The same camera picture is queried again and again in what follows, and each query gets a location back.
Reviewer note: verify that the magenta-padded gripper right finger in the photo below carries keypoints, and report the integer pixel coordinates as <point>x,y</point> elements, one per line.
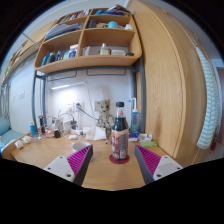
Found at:
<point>160,168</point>

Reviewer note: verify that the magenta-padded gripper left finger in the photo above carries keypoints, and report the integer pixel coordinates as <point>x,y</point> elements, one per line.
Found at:
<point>62,168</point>

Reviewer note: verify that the dark drink bottle black cap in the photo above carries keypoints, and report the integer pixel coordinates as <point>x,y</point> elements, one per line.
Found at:
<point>120,136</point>

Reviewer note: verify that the green packet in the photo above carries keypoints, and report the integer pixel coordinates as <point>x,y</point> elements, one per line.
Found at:
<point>148,144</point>

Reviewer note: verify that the white mug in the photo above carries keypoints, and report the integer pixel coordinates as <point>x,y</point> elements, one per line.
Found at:
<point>79,146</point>

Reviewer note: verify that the white oval object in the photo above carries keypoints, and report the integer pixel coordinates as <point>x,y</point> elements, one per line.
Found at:
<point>73,137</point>

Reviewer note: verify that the small black jar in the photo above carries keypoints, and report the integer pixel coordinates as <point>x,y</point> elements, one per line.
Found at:
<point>57,133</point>

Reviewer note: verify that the blue packet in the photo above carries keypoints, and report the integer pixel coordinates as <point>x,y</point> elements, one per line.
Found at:
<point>134,134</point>

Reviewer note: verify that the flat round red coaster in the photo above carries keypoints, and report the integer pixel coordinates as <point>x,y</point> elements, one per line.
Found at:
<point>115,160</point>

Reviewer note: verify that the small white round object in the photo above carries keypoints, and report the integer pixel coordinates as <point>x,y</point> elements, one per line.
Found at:
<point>19,144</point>
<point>26,139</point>

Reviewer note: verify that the white crumpled tissue pack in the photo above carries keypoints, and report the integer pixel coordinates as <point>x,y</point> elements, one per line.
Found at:
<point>96,134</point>

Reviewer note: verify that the slim black bottle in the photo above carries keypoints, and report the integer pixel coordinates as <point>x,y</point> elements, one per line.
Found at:
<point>41,125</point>

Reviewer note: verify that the small blue bottle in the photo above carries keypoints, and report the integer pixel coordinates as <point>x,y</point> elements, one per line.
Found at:
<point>33,130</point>

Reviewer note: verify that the blue spray bottle white nozzle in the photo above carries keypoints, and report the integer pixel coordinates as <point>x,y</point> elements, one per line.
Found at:
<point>135,120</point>

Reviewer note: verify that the wooden wardrobe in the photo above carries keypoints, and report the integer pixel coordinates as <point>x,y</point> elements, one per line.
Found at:
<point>170,83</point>

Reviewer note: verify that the wooden shelf unit with items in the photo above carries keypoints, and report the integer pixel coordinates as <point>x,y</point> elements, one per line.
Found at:
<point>106,36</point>

